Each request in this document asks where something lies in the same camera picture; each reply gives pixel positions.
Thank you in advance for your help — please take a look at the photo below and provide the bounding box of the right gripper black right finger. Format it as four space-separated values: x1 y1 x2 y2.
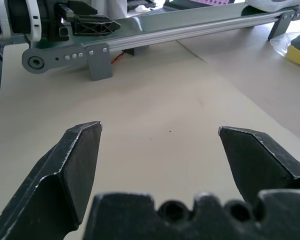
218 125 300 204

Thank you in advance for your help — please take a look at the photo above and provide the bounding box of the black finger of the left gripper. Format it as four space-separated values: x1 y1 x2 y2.
71 14 122 37
55 0 100 19

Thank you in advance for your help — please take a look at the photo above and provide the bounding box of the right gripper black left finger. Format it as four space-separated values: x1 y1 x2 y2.
0 121 104 240

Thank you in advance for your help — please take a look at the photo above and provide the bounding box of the white crumpled tissue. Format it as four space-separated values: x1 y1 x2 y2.
133 4 151 13

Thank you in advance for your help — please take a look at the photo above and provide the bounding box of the yellow black sponge in bag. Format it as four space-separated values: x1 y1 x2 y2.
269 31 300 61

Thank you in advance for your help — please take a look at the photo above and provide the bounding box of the pink perforated panel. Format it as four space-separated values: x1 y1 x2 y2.
189 0 235 6

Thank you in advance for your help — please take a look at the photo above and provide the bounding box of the grey white shoe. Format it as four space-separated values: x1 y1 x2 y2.
244 0 300 14

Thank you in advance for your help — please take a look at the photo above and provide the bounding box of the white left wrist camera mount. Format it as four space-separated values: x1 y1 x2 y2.
24 0 43 42

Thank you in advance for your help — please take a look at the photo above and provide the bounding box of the red wire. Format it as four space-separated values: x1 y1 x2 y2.
111 50 127 65

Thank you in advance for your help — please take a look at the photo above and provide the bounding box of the grey aluminium rail frame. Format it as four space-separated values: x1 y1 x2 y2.
21 0 300 82

